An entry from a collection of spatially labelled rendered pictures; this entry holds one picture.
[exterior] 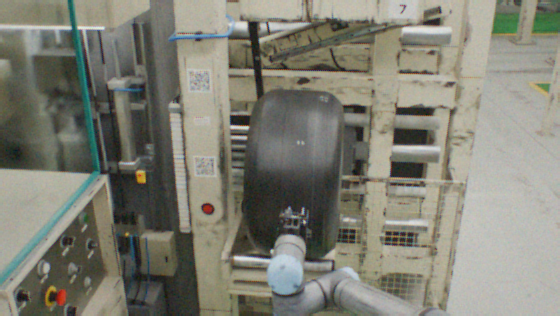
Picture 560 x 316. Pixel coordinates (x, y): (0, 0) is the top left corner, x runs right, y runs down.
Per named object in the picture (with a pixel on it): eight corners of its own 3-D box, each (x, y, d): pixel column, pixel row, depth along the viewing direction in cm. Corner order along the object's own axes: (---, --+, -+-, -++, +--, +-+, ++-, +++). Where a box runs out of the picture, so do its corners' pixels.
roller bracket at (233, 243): (221, 280, 185) (220, 256, 181) (242, 218, 221) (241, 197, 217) (231, 281, 185) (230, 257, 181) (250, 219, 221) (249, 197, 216)
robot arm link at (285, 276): (267, 299, 120) (263, 265, 118) (273, 273, 131) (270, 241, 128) (303, 299, 119) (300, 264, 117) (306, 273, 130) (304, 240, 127)
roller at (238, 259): (230, 268, 187) (229, 257, 185) (233, 260, 191) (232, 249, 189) (334, 275, 183) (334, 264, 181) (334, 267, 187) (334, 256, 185)
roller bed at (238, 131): (216, 193, 230) (212, 126, 217) (223, 176, 243) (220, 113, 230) (263, 195, 228) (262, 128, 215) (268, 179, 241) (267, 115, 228)
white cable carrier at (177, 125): (180, 232, 194) (168, 104, 174) (184, 224, 198) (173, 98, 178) (192, 232, 193) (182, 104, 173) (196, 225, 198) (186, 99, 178)
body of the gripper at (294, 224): (309, 209, 142) (306, 229, 131) (308, 239, 145) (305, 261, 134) (280, 207, 143) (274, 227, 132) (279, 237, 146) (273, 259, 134)
